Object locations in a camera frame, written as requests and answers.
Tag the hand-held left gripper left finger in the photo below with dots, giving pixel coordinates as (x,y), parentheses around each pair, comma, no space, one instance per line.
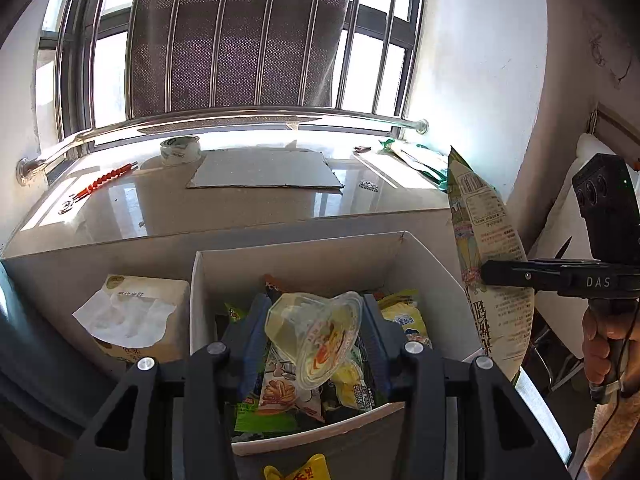
(252,340)

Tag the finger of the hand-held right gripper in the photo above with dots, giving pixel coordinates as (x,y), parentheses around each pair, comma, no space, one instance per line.
(515,275)

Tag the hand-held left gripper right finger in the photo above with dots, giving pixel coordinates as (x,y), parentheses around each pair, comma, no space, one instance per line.
(380,330)

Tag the clear jelly cup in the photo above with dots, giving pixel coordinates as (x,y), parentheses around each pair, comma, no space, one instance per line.
(310,345)

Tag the yellow green chip bag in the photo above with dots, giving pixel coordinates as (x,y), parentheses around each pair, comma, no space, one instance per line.
(480,220)

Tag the white cardboard box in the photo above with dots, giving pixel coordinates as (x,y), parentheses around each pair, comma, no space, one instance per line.
(300,265)

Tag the person's right forearm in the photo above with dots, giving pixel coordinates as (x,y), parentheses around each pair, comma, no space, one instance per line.
(620,435)

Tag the person's right hand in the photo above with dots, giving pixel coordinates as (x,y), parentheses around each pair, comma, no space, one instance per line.
(600,340)

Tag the bright green snack packet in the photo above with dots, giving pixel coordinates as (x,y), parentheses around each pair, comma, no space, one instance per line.
(235,312)

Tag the white chair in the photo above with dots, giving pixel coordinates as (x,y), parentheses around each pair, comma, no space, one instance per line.
(565,220)

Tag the white cartoon snack packet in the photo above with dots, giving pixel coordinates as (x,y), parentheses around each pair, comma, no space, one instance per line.
(285,385)

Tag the orange bread packet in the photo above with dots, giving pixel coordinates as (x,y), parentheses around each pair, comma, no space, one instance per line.
(274,283)

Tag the olive yellow snack packet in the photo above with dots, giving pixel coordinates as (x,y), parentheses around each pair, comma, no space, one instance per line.
(350,385)

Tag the green seaweed snack packet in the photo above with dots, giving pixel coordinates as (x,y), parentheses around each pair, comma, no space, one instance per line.
(247,414)

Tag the yellow tissue pack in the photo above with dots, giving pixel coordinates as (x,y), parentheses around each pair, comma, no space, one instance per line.
(150,305)

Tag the marble windowsill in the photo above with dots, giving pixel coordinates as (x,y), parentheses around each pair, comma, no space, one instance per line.
(250,215)

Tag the round pancake packet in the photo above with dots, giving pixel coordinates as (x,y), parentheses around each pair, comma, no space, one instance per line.
(300,470)

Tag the green plastic bag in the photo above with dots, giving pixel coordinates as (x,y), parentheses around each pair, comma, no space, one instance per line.
(415,157)

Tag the grey cardboard sheet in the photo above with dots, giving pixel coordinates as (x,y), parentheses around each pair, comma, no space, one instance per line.
(260,170)

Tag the clear tape roll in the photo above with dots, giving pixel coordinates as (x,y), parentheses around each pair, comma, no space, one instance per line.
(180,152)

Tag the grey mesh cloth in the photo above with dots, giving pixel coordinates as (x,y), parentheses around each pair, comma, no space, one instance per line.
(225,50)

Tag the steel window guard rail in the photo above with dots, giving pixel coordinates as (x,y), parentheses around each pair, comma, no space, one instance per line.
(250,117)

